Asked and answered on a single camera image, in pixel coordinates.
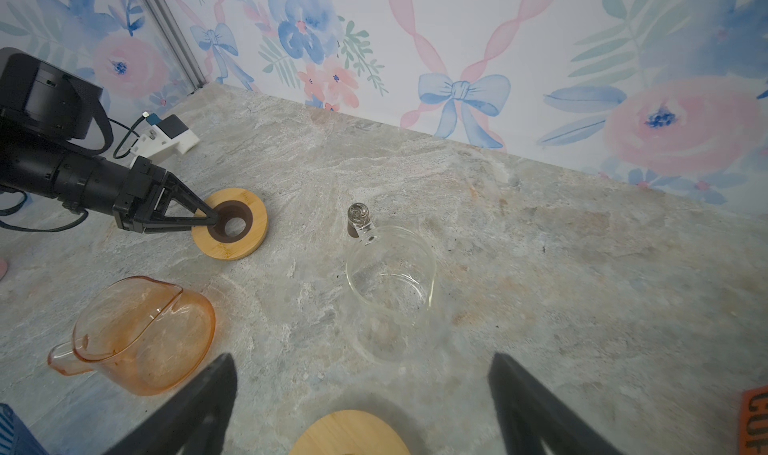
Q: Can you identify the wooden ring lid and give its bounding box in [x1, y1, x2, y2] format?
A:
[289, 410, 410, 455]
[191, 188, 269, 261]

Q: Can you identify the orange coffee filter pack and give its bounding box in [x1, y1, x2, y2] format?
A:
[737, 386, 768, 455]

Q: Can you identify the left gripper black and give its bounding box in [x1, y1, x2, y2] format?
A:
[113, 156, 219, 233]

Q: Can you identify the clear glass carafe wooden handle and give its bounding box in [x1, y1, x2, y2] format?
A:
[341, 203, 438, 364]

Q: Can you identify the blue ribbed dripper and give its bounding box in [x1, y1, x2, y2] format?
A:
[0, 403, 48, 455]

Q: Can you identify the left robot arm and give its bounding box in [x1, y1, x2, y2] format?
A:
[1, 47, 219, 233]

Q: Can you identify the orange glass carafe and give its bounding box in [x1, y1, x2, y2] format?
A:
[47, 276, 216, 396]

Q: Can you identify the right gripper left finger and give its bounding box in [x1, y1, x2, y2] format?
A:
[108, 353, 238, 454]

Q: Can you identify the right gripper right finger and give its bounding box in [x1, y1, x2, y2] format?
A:
[488, 352, 621, 455]

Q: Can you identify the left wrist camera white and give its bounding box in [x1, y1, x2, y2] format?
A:
[129, 113, 200, 164]

